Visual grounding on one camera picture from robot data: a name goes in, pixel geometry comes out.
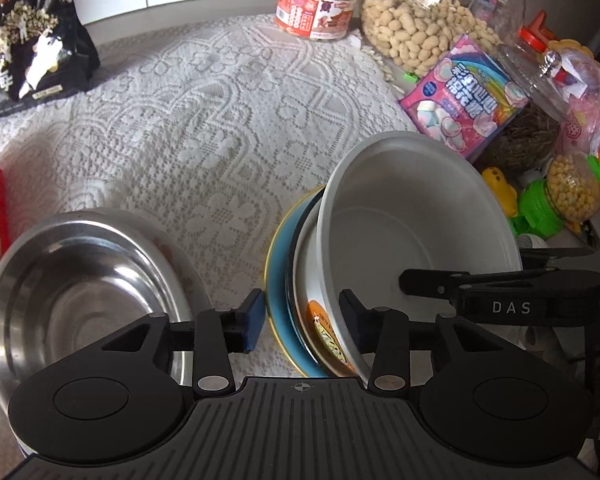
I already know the pink plastic bag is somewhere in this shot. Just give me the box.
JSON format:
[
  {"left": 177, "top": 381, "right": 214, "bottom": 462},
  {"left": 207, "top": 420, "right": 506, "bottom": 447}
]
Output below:
[{"left": 554, "top": 39, "right": 600, "bottom": 162}]

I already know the blue enamel bowl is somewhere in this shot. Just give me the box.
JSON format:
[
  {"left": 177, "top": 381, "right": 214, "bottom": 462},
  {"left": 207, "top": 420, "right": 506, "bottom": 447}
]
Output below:
[{"left": 266, "top": 191, "right": 361, "bottom": 379}]

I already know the white toy microphone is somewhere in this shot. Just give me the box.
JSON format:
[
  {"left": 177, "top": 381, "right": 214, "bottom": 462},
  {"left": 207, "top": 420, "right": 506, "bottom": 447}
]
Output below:
[{"left": 517, "top": 233, "right": 549, "bottom": 252}]

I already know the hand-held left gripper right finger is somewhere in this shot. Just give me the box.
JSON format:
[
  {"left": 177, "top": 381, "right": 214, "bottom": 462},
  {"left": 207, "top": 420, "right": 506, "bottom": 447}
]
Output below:
[{"left": 339, "top": 289, "right": 512, "bottom": 397}]

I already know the stainless steel bowl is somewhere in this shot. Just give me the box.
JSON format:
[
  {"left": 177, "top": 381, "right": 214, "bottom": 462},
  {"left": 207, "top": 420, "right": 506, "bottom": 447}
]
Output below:
[{"left": 0, "top": 210, "right": 201, "bottom": 403}]

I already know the black snack bag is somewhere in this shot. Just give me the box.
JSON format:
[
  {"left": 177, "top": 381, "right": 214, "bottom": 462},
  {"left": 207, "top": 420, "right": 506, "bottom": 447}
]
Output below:
[{"left": 0, "top": 0, "right": 101, "bottom": 117}]

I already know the pink marshmallow bag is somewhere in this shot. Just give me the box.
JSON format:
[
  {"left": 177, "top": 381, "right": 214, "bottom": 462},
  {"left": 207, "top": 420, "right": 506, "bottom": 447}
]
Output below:
[{"left": 398, "top": 33, "right": 530, "bottom": 156}]

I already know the red-label peanut jar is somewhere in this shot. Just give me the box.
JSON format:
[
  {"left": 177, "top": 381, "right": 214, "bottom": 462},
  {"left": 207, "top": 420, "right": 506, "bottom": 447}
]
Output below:
[{"left": 274, "top": 0, "right": 359, "bottom": 42}]

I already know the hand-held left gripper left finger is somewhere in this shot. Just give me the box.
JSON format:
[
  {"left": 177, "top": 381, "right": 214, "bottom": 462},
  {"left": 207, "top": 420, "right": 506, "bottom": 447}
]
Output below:
[{"left": 100, "top": 288, "right": 267, "bottom": 400}]

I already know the white lace tablecloth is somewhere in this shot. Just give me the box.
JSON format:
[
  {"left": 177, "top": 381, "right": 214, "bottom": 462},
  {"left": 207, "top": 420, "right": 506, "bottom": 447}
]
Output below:
[{"left": 0, "top": 12, "right": 422, "bottom": 463}]

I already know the white deep bowl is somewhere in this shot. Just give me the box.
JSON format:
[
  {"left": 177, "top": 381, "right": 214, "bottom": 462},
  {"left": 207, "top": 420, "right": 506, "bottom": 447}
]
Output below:
[{"left": 317, "top": 131, "right": 525, "bottom": 379}]

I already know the glass jar of sunflower seeds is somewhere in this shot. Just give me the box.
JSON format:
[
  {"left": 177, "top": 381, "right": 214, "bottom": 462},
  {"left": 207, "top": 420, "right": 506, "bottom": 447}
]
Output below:
[{"left": 471, "top": 42, "right": 589, "bottom": 172}]

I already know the blue gold-rimmed plate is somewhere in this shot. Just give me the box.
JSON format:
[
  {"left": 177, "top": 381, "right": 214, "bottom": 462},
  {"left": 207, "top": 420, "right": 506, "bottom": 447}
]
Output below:
[{"left": 263, "top": 186, "right": 313, "bottom": 379}]

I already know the large glass peanut jar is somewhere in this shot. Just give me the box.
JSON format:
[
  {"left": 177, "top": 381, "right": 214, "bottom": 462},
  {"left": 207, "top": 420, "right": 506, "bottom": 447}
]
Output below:
[{"left": 360, "top": 0, "right": 529, "bottom": 79}]

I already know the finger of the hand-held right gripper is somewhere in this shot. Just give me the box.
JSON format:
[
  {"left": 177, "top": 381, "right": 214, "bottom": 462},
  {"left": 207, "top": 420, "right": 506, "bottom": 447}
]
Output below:
[
  {"left": 399, "top": 267, "right": 600, "bottom": 329},
  {"left": 517, "top": 247, "right": 600, "bottom": 274}
]

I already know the green gumball dispenser toy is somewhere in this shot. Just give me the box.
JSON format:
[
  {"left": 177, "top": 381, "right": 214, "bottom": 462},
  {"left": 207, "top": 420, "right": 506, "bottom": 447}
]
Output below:
[{"left": 509, "top": 152, "right": 600, "bottom": 241}]

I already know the orange plastic toy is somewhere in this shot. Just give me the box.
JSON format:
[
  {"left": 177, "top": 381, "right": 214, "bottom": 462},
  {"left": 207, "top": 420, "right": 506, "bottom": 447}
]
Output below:
[{"left": 518, "top": 10, "right": 552, "bottom": 57}]

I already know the yellow duck toy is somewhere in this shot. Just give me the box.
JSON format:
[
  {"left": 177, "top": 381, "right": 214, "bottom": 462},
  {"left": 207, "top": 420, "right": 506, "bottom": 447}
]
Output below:
[{"left": 481, "top": 167, "right": 521, "bottom": 217}]

